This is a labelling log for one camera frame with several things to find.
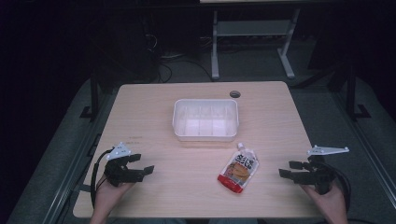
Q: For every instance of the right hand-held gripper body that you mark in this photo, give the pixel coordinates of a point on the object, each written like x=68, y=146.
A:
x=322, y=169

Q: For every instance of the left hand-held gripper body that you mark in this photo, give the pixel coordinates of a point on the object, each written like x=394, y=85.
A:
x=115, y=169

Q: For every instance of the person's left hand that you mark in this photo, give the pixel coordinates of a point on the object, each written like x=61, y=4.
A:
x=109, y=193

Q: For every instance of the person's right hand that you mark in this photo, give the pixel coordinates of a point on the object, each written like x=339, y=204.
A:
x=329, y=200

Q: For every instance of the white and red spout pouch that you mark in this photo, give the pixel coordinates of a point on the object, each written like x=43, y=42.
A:
x=238, y=170

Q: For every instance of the black metal stand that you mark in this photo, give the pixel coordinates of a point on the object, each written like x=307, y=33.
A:
x=93, y=99
x=353, y=99

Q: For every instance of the white plastic bin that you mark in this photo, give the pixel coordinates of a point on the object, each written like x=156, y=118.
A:
x=205, y=118

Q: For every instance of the white metal table frame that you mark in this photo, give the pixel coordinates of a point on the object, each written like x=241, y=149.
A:
x=253, y=29

